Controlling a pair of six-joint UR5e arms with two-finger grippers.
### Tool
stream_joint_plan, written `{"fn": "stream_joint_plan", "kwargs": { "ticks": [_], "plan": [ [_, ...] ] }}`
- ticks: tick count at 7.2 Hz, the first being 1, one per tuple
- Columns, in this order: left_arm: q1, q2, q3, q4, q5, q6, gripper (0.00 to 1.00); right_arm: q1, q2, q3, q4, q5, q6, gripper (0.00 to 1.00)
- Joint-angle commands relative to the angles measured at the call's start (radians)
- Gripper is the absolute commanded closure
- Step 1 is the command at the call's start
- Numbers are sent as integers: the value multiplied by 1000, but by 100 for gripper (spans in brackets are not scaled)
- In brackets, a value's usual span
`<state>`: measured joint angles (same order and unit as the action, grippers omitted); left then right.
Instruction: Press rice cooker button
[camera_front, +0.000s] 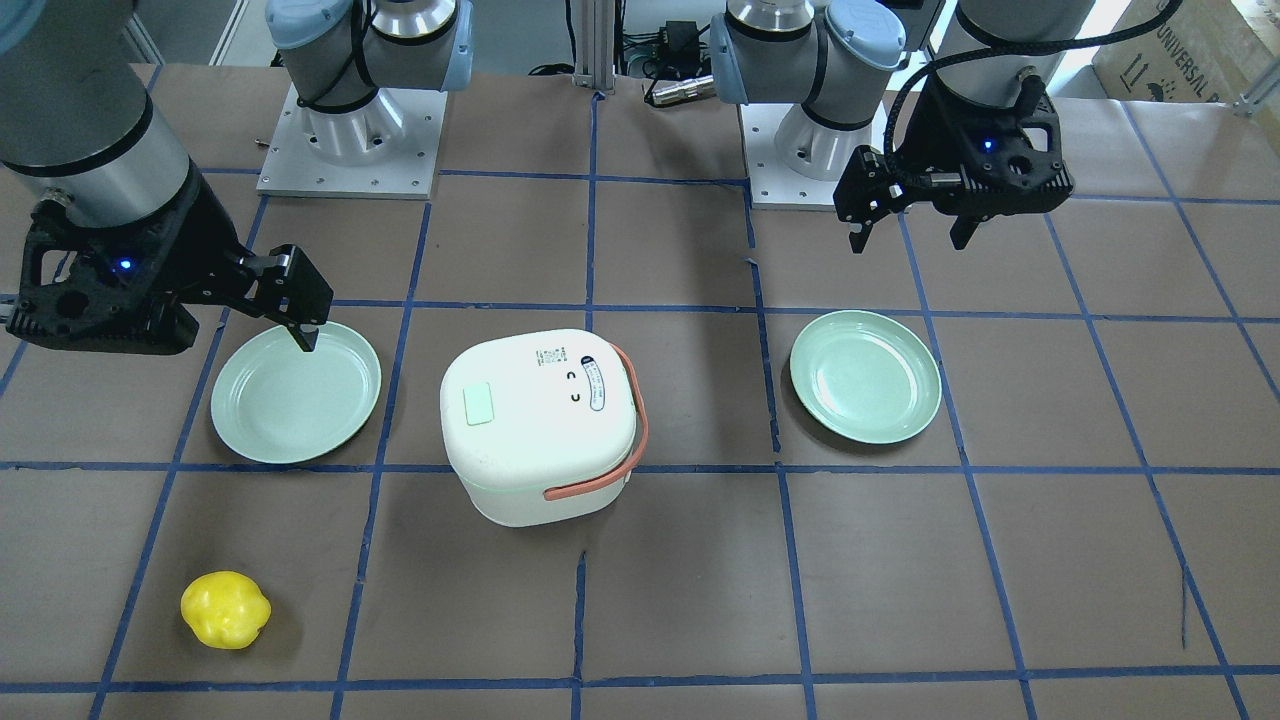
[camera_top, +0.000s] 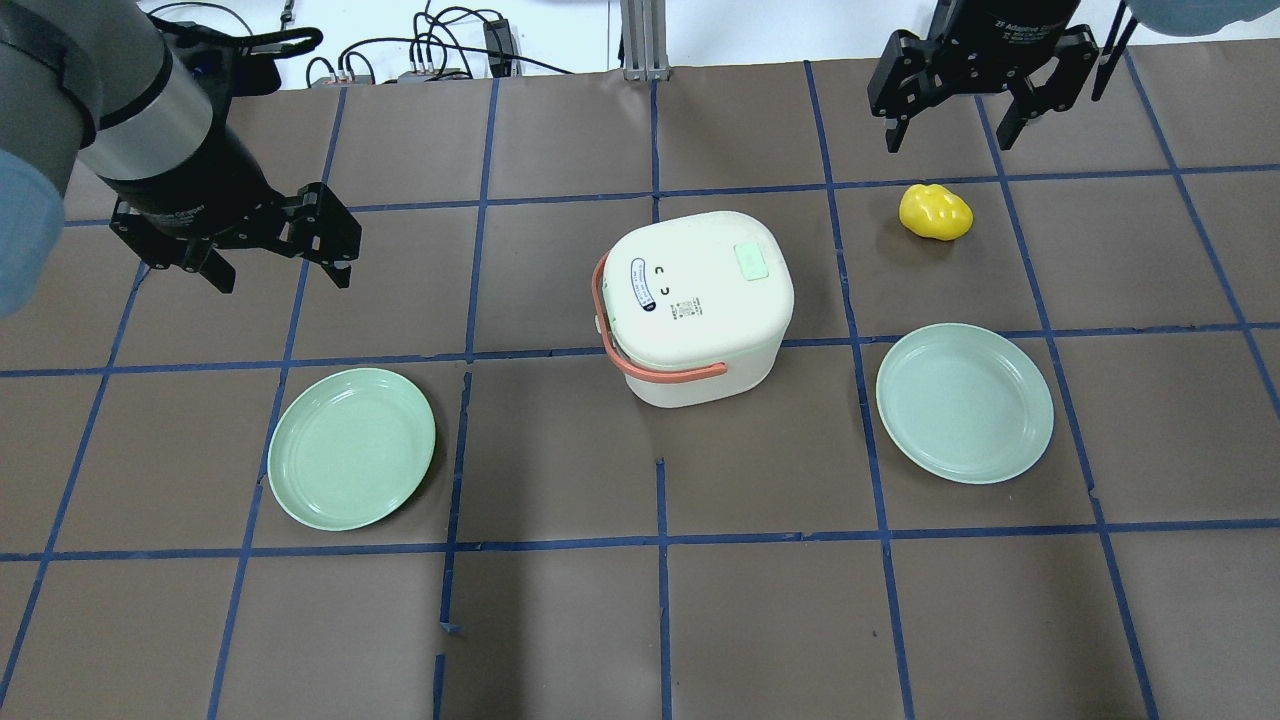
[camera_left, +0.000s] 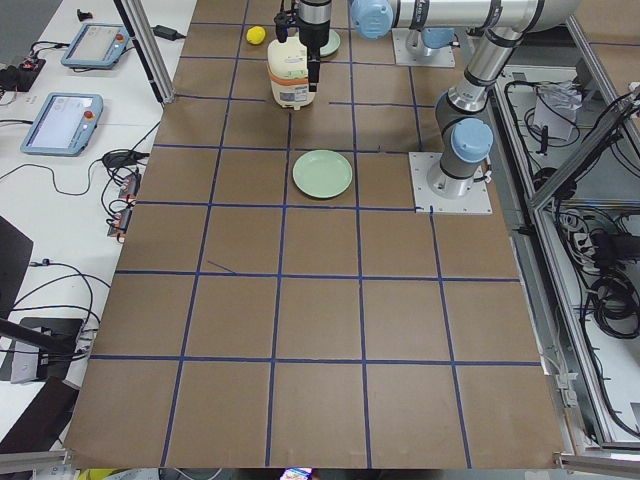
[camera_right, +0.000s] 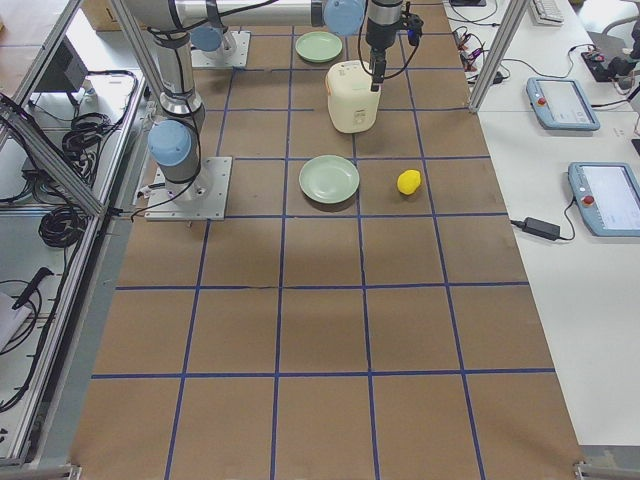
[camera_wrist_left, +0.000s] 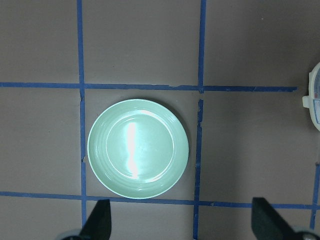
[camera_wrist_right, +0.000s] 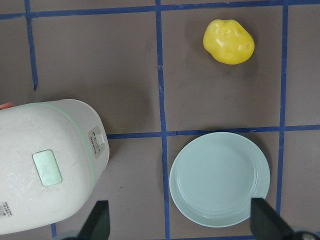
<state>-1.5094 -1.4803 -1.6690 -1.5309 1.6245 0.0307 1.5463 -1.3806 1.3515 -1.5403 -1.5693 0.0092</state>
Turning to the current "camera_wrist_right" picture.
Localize white rice cooker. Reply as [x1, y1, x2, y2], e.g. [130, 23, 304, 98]
[0, 99, 110, 235]

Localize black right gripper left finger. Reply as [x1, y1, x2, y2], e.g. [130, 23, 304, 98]
[77, 200, 111, 240]

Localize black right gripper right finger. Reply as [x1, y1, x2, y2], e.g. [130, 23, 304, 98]
[250, 198, 299, 240]

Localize orange object behind cooker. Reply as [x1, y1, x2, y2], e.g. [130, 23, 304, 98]
[0, 102, 14, 110]

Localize pale green plate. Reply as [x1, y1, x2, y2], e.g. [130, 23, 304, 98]
[169, 132, 271, 228]

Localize yellow toy potato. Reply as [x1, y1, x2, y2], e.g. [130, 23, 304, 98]
[203, 19, 255, 65]

